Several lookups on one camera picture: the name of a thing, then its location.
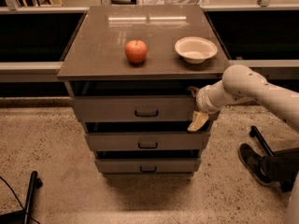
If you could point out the white paper bowl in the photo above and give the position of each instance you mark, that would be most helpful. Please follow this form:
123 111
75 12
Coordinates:
195 49

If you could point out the grey drawer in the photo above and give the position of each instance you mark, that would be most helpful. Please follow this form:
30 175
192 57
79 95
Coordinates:
134 108
146 141
147 166

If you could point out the black shoe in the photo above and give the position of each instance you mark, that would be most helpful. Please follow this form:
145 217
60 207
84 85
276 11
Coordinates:
251 160

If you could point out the grey middle drawer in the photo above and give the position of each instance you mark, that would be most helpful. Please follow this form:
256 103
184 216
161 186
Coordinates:
146 141

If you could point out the black chair base left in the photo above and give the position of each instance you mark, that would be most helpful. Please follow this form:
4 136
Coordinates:
24 215

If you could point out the grey drawer cabinet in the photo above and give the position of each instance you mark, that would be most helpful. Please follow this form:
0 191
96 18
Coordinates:
96 65

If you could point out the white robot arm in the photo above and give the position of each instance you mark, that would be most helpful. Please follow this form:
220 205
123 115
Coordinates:
240 84

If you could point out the grey bottom drawer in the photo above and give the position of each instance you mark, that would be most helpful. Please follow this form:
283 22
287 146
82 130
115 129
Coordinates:
147 166

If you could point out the grey top drawer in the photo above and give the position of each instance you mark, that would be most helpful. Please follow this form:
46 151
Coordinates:
134 108

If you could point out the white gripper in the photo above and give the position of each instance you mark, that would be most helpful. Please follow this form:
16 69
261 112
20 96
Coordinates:
203 101

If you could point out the red apple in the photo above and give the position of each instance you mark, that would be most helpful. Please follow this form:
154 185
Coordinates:
136 51

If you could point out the grey metal railing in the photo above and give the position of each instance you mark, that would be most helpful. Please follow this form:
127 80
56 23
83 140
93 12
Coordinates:
28 67

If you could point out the dark trouser leg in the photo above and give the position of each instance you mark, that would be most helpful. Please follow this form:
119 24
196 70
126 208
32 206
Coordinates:
283 166

